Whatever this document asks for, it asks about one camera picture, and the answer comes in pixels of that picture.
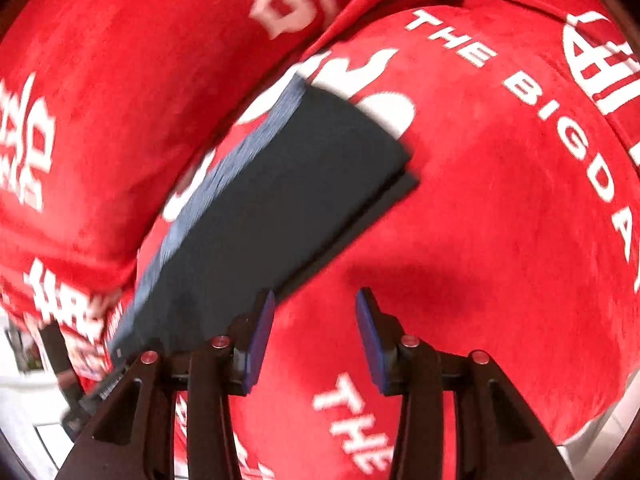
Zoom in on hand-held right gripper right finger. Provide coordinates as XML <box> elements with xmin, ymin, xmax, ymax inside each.
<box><xmin>355</xmin><ymin>287</ymin><xmax>576</xmax><ymax>480</ymax></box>

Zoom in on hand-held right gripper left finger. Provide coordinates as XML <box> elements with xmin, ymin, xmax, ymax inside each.
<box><xmin>55</xmin><ymin>289</ymin><xmax>277</xmax><ymax>480</ymax></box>

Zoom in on sofa with red printed cover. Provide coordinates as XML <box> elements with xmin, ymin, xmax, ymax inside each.
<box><xmin>0</xmin><ymin>0</ymin><xmax>640</xmax><ymax>480</ymax></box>

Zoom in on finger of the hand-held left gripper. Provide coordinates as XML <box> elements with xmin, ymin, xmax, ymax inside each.
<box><xmin>62</xmin><ymin>362</ymin><xmax>136</xmax><ymax>438</ymax></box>
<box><xmin>40</xmin><ymin>321</ymin><xmax>83</xmax><ymax>406</ymax></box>

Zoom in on dark pants with blue waistband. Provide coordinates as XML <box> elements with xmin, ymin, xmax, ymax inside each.
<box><xmin>107</xmin><ymin>76</ymin><xmax>421</xmax><ymax>366</ymax></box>

